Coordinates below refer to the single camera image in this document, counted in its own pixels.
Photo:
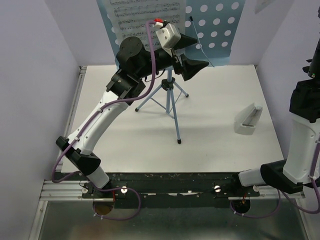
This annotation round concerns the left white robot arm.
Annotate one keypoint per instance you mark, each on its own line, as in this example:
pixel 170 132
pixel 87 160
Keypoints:
pixel 133 81

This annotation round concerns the sheet music page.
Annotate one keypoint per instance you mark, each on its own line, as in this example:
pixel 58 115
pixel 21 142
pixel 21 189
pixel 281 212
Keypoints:
pixel 129 17
pixel 261 4

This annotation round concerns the grey metronome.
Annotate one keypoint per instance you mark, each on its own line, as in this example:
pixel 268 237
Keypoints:
pixel 245 122

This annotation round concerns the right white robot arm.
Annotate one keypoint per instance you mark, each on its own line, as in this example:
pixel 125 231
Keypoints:
pixel 301 168

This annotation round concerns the aluminium frame rail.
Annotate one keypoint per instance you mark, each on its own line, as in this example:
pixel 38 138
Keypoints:
pixel 67 191

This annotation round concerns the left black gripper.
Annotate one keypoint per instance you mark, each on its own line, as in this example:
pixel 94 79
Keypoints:
pixel 189 67

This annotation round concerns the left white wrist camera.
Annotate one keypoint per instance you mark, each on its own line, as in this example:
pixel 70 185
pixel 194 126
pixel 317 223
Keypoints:
pixel 167 34

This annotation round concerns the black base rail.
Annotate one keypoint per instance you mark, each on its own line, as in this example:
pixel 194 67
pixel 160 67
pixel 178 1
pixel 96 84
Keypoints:
pixel 165 190

